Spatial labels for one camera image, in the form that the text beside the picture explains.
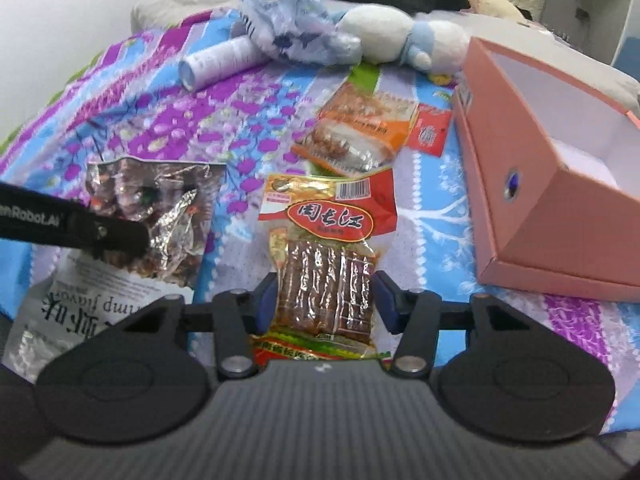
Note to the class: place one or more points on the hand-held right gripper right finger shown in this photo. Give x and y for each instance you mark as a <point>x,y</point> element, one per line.
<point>385,302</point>

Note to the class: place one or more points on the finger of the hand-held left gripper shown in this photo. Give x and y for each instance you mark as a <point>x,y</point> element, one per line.
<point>122,237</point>

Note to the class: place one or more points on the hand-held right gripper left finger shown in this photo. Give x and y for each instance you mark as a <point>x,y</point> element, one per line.
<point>265,301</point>

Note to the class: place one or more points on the red label brown sticks packet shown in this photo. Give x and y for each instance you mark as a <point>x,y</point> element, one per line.
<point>320,280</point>

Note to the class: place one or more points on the clear foil brown snack packet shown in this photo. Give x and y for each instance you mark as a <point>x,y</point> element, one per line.
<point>170,195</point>

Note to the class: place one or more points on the grey and white snack packet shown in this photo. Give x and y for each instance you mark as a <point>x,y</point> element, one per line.
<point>75,305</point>

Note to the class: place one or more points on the pink cardboard box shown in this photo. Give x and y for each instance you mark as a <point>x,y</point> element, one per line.
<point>525,220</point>

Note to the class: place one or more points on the floral printed blanket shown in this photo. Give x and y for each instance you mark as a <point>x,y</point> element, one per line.
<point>200,125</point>

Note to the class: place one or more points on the small red snack packet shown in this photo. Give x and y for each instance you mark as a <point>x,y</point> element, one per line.
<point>427,130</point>

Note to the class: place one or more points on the orange snack packet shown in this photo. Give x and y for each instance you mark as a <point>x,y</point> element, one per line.
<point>360,120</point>

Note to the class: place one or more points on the white cylindrical bottle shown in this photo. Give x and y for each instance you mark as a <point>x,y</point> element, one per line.
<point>220,60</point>

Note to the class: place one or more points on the white crumpled cloth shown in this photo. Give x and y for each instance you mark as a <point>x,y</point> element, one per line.
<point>165,5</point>

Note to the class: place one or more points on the white and blue plush toy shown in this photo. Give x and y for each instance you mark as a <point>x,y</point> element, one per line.
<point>375,30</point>

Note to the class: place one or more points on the crumpled bluish plastic bag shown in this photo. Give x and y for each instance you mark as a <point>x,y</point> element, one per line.
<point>285,15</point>

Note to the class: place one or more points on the beige pillow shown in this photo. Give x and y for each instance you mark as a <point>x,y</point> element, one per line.
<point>492,5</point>

